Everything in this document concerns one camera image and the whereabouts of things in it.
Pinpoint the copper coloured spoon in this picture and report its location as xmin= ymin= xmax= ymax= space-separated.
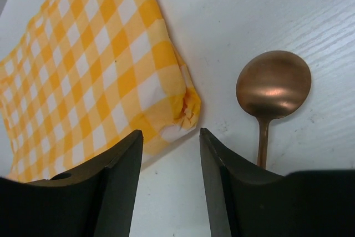
xmin=236 ymin=51 xmax=312 ymax=169

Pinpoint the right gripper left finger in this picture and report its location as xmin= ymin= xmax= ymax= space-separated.
xmin=1 ymin=130 xmax=143 ymax=236

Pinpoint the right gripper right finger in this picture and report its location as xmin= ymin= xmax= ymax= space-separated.
xmin=200 ymin=128 xmax=354 ymax=236

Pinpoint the yellow white checkered napkin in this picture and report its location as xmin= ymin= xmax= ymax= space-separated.
xmin=1 ymin=0 xmax=201 ymax=183

